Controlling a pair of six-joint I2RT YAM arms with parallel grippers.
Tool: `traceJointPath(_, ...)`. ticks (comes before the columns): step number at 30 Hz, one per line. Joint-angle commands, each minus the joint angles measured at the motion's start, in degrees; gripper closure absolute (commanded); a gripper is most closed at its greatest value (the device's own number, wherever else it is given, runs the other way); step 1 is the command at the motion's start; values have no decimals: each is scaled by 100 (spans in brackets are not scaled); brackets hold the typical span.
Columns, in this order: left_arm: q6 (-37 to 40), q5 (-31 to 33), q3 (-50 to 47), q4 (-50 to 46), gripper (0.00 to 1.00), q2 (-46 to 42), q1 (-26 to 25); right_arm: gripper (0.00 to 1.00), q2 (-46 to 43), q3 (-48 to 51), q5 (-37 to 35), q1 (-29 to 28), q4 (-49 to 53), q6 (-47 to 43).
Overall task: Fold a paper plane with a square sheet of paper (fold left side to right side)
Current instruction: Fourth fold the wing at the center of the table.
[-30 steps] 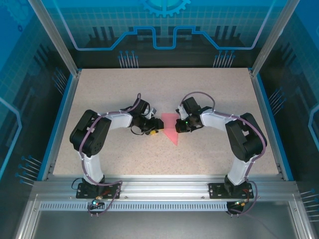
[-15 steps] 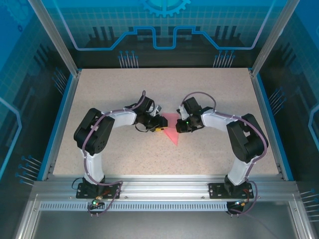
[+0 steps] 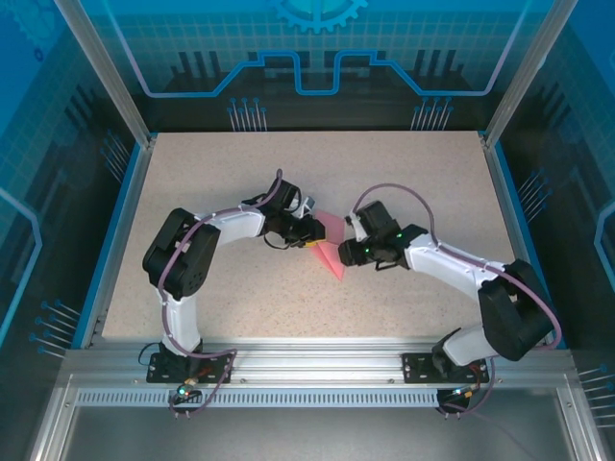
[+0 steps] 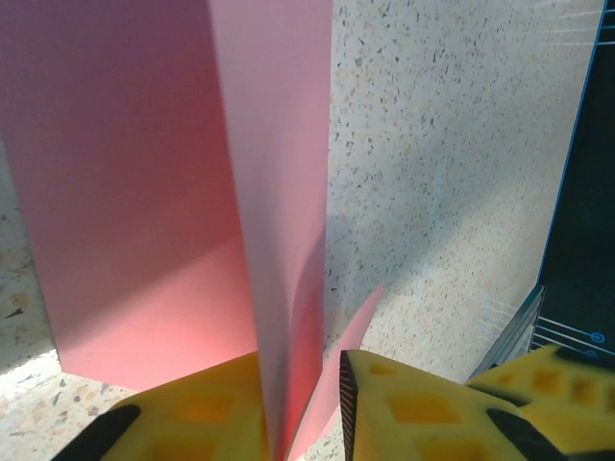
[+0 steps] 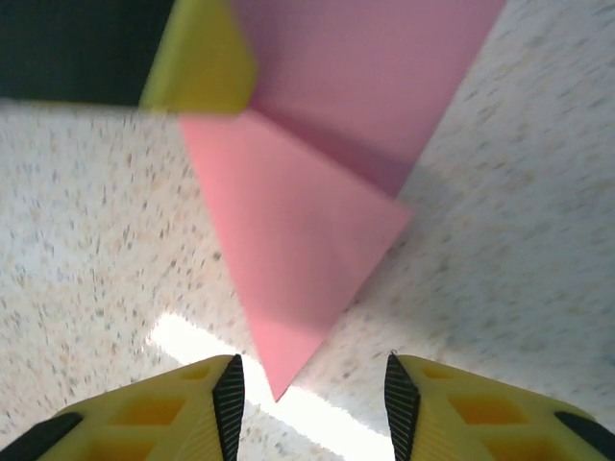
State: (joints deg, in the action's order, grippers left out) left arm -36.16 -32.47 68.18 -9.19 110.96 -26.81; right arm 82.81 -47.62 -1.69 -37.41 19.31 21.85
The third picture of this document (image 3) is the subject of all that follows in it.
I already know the pink paper sheet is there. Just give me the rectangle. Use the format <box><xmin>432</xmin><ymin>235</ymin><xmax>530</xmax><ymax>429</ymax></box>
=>
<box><xmin>308</xmin><ymin>209</ymin><xmax>348</xmax><ymax>281</ymax></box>

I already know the aluminium front beam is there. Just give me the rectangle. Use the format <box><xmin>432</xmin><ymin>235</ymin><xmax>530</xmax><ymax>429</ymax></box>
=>
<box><xmin>64</xmin><ymin>338</ymin><xmax>576</xmax><ymax>385</ymax></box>

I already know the yellow power connector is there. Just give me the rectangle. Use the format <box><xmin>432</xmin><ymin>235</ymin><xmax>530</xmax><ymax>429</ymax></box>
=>
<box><xmin>175</xmin><ymin>377</ymin><xmax>202</xmax><ymax>403</ymax></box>
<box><xmin>446</xmin><ymin>382</ymin><xmax>484</xmax><ymax>403</ymax></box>

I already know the grey metal bottom panel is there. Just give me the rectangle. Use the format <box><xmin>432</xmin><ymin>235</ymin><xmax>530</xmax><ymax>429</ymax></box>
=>
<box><xmin>60</xmin><ymin>405</ymin><xmax>580</xmax><ymax>461</ymax></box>

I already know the left gripper black cable loop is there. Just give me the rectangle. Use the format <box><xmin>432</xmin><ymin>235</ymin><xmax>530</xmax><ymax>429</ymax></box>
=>
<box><xmin>262</xmin><ymin>232</ymin><xmax>294</xmax><ymax>252</ymax></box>

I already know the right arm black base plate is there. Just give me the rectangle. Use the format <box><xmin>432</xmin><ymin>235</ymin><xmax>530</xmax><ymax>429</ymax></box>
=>
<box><xmin>401</xmin><ymin>352</ymin><xmax>491</xmax><ymax>385</ymax></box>

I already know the slotted grey cable duct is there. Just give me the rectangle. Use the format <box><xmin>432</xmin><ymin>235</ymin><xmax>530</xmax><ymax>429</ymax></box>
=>
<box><xmin>74</xmin><ymin>389</ymin><xmax>451</xmax><ymax>409</ymax></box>

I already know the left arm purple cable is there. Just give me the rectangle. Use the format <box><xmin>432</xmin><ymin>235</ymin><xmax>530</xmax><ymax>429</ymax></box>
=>
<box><xmin>158</xmin><ymin>167</ymin><xmax>239</xmax><ymax>420</ymax></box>

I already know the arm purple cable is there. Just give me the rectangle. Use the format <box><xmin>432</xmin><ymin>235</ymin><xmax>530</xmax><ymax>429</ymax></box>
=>
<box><xmin>351</xmin><ymin>183</ymin><xmax>563</xmax><ymax>419</ymax></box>
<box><xmin>158</xmin><ymin>167</ymin><xmax>239</xmax><ymax>420</ymax></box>

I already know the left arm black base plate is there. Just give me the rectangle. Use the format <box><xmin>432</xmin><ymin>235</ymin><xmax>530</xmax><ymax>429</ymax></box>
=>
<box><xmin>146</xmin><ymin>352</ymin><xmax>236</xmax><ymax>385</ymax></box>

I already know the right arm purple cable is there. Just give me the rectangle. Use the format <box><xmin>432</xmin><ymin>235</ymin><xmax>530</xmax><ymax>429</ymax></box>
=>
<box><xmin>351</xmin><ymin>183</ymin><xmax>563</xmax><ymax>419</ymax></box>

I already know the thin black base cable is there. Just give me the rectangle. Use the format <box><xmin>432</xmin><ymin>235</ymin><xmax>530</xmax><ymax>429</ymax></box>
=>
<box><xmin>137</xmin><ymin>341</ymin><xmax>164</xmax><ymax>374</ymax></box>

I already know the aluminium frame post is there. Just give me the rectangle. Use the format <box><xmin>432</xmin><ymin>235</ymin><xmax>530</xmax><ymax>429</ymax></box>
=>
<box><xmin>52</xmin><ymin>0</ymin><xmax>158</xmax><ymax>145</ymax></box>
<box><xmin>482</xmin><ymin>0</ymin><xmax>568</xmax><ymax>145</ymax></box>

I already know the aluminium lower frame rail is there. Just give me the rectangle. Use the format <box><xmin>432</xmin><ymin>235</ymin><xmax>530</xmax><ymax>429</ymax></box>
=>
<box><xmin>555</xmin><ymin>383</ymin><xmax>607</xmax><ymax>461</ymax></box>
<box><xmin>26</xmin><ymin>381</ymin><xmax>81</xmax><ymax>461</ymax></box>

